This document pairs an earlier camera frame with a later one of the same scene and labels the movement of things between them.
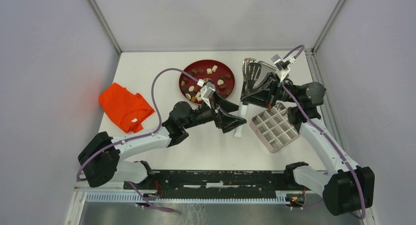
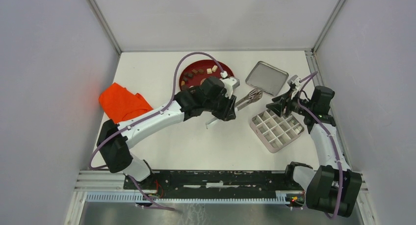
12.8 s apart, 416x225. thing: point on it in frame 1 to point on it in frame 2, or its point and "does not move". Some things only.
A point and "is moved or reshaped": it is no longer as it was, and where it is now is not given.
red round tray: x=220 y=74 does not move
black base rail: x=224 y=182 does not move
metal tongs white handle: x=250 y=73 is moved or reshaped
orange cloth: x=129 y=109 does not move
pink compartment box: x=274 y=128 does not move
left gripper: x=226 y=121 to x=228 y=113
